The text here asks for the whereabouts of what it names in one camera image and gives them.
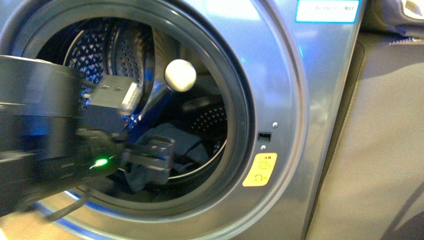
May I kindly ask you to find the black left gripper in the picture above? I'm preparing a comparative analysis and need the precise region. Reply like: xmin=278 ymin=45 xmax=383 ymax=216
xmin=75 ymin=129 xmax=176 ymax=185

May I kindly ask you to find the dark navy knit garment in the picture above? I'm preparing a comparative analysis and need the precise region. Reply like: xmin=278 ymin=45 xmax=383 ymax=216
xmin=124 ymin=120 xmax=215 ymax=193

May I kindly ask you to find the steel washing drum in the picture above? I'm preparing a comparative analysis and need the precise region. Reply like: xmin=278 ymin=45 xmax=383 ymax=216
xmin=38 ymin=17 xmax=228 ymax=184

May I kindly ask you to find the grey front-load washing machine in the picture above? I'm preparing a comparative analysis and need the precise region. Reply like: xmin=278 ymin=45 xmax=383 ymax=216
xmin=0 ymin=0 xmax=365 ymax=240

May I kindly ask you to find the grey round drum hub cap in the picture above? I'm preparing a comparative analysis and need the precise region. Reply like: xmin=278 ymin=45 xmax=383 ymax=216
xmin=164 ymin=59 xmax=197 ymax=93

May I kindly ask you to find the orange warning sticker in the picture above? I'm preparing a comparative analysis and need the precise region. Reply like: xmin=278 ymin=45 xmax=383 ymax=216
xmin=242 ymin=152 xmax=278 ymax=187

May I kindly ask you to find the white blue-edged label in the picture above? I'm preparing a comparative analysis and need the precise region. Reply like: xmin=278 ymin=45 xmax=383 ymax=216
xmin=295 ymin=0 xmax=360 ymax=24

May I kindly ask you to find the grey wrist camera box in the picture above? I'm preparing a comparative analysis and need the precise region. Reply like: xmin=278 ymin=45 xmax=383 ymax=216
xmin=86 ymin=75 xmax=143 ymax=116

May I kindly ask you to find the black cable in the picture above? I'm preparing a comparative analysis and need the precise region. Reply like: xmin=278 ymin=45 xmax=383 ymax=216
xmin=44 ymin=193 xmax=92 ymax=223

